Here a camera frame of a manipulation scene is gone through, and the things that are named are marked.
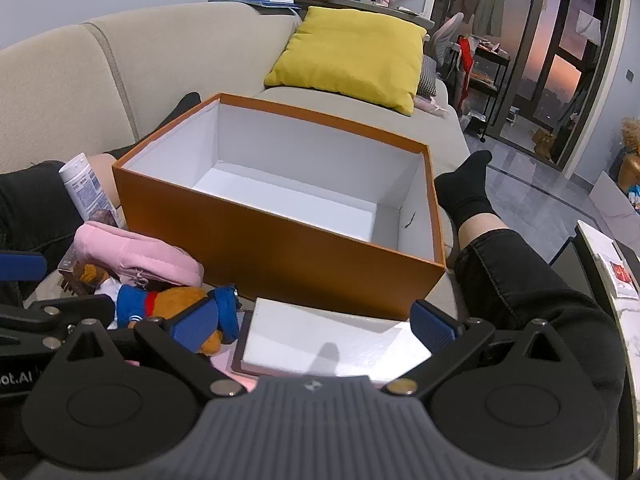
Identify pink cloth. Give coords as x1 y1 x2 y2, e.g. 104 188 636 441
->
122 357 258 393

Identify person's left leg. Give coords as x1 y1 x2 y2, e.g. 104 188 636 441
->
0 91 202 306

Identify yellow pillow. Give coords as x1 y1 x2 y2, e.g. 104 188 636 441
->
263 6 428 117

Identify orange and blue plush toy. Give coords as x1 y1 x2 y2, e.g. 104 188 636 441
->
77 265 240 358

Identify person's right leg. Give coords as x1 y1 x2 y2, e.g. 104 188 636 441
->
434 150 633 480

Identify blue book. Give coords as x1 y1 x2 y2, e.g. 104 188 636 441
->
209 0 301 8

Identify orange cardboard box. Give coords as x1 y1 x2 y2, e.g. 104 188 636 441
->
112 92 447 321

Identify gold vase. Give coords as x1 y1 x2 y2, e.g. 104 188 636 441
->
617 117 640 196

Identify red cloth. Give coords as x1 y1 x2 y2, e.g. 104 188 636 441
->
457 35 476 106

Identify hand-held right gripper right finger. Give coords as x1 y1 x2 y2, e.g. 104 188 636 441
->
385 300 581 397

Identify beige sofa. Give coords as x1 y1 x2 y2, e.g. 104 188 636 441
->
0 0 471 321

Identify black framed glass door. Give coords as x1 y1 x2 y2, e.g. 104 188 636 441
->
430 0 626 171

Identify black shelf cart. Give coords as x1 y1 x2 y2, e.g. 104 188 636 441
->
457 35 511 141

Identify white low cabinet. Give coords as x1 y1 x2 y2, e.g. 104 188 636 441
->
590 170 640 241

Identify brown snack packet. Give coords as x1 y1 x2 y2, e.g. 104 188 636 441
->
57 207 126 298

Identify pink fabric pouch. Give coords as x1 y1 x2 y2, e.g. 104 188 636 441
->
74 223 205 286

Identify marble coffee table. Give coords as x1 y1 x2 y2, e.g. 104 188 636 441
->
550 220 640 480

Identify hanging grey garment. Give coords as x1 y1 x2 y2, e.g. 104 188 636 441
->
475 0 511 36

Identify small pink item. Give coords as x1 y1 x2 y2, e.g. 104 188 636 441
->
412 95 448 120

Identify pale office chair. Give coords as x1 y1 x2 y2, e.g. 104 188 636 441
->
431 12 466 81

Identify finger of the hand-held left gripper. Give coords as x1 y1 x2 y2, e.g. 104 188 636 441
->
0 294 117 356
0 251 47 281

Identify person's leg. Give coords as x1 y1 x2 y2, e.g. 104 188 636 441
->
0 91 202 306
434 150 633 480

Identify white box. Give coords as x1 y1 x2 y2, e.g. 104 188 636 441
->
232 297 433 391

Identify dark side table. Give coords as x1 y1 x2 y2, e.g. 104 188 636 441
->
295 0 436 28

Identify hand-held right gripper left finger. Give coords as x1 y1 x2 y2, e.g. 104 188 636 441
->
52 300 247 401

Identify red card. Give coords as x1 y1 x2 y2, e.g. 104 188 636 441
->
602 255 638 301

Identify checked cushion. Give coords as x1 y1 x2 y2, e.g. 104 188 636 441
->
417 55 438 98

